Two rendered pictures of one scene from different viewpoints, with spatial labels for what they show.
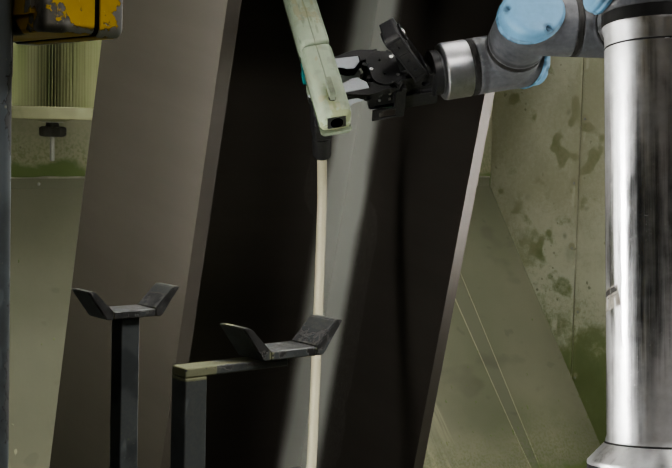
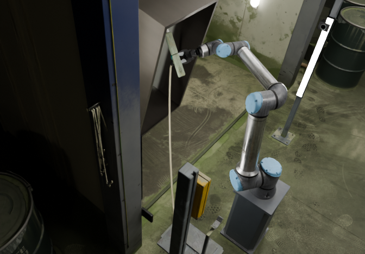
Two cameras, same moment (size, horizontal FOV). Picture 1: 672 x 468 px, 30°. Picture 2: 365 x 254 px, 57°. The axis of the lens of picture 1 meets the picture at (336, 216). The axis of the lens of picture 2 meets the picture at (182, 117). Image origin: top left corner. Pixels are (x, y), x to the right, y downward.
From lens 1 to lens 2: 150 cm
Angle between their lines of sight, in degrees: 43
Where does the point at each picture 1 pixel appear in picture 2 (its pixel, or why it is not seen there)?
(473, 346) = not seen: hidden behind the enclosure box
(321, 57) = (177, 58)
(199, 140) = (150, 75)
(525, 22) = (222, 55)
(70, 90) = not seen: outside the picture
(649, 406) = (247, 167)
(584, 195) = not seen: outside the picture
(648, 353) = (249, 161)
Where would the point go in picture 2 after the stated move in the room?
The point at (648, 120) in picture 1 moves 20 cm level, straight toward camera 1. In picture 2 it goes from (255, 132) to (259, 159)
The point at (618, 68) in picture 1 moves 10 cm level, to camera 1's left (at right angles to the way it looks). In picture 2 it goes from (251, 122) to (234, 124)
